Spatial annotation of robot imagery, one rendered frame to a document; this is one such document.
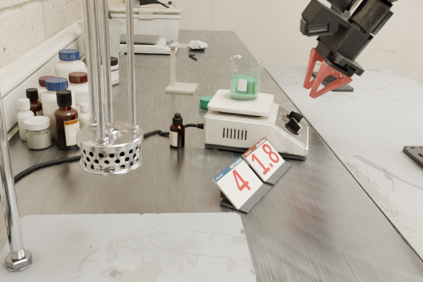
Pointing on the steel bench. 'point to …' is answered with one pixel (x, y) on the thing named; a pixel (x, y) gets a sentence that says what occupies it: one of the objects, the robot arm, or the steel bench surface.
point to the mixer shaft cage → (114, 152)
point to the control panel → (287, 122)
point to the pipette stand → (174, 75)
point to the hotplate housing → (249, 133)
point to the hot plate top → (224, 102)
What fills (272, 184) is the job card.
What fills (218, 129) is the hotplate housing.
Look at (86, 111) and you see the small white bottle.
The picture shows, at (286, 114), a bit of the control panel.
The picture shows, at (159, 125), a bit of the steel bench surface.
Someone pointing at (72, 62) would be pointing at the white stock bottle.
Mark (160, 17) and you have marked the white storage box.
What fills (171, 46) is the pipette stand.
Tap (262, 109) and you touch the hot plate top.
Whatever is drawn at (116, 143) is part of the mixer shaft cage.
